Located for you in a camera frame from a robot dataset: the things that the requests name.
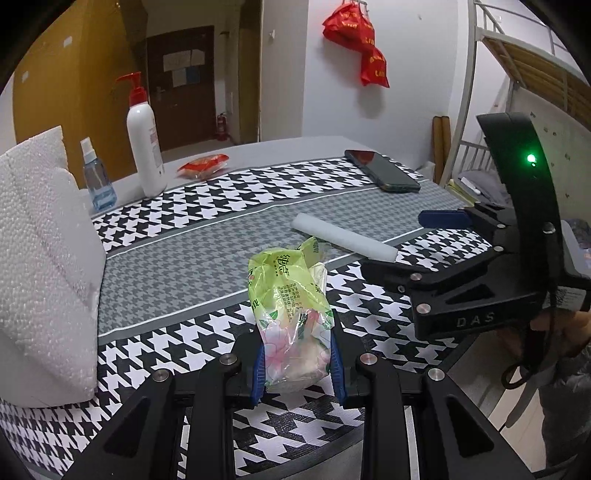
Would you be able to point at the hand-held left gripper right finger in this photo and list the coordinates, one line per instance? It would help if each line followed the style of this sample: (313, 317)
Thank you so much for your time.
(338, 376)

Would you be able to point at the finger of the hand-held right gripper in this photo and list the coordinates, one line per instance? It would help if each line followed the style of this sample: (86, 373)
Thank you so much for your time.
(397, 274)
(443, 218)

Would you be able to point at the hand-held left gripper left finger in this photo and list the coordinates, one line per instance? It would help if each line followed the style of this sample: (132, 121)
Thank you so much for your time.
(258, 376)

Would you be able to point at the green yellow snack bag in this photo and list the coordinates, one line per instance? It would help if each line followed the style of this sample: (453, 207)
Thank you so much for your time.
(286, 304)

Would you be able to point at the white foam box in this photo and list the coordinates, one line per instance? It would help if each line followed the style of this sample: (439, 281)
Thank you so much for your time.
(46, 277)

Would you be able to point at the person's right forearm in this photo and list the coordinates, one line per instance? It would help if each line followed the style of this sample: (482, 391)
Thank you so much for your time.
(570, 410)

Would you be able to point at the person's right hand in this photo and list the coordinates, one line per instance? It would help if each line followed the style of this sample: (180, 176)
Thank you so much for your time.
(572, 332)

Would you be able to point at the pale foam roll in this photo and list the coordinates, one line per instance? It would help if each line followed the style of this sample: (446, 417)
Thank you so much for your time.
(341, 235)

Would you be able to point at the black smartphone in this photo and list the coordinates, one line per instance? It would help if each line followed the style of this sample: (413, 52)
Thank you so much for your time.
(383, 170)

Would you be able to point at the white metal bunk bed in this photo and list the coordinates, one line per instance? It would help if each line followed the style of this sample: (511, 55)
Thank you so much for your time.
(526, 60)

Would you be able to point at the red plastic bag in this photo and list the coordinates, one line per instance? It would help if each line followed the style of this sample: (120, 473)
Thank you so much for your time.
(355, 32)

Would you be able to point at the red snack packet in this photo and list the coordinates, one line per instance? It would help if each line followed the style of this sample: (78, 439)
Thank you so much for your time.
(203, 167)

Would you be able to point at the red fire extinguisher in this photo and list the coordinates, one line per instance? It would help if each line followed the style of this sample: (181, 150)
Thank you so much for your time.
(222, 128)

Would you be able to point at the wooden side door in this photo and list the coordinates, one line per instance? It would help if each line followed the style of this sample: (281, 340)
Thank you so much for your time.
(248, 69)

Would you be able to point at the small blue spray bottle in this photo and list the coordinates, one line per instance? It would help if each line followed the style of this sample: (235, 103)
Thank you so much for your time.
(98, 184)

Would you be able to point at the white lotion pump bottle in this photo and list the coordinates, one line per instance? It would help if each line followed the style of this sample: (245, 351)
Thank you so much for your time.
(145, 147)

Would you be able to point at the dark brown door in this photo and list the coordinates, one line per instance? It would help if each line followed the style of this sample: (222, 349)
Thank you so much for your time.
(184, 115)

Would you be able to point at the blue door notice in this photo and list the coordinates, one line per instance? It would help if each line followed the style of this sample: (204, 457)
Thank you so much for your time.
(193, 75)

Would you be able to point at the small white door notice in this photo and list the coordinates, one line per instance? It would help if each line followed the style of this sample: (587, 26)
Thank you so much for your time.
(198, 57)

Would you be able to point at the large white door notice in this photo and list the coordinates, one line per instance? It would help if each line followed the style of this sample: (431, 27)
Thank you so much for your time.
(177, 62)

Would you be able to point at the wooden wardrobe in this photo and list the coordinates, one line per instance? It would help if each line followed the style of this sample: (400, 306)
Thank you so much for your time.
(69, 69)

